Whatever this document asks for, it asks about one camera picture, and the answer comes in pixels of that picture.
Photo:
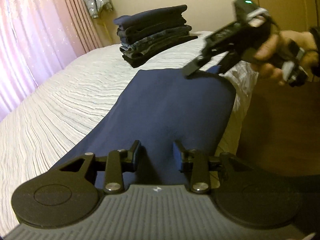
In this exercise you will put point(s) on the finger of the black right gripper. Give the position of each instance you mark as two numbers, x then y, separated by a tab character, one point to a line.
229	61
207	53

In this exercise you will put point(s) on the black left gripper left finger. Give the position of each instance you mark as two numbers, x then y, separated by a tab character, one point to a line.
115	164

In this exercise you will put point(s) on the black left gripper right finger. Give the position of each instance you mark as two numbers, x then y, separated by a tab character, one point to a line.
196	165

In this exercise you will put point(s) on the navy blue garment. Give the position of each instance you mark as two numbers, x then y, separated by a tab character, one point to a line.
159	107

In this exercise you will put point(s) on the stack of folded dark clothes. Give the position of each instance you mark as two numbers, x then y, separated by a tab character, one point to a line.
146	34

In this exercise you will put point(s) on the person's right hand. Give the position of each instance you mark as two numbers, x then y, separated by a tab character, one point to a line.
279	43

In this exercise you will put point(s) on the white bed quilt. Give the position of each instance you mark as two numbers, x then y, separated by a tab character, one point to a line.
64	109

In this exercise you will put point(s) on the pink sheer curtain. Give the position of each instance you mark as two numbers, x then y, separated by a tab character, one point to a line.
38	39

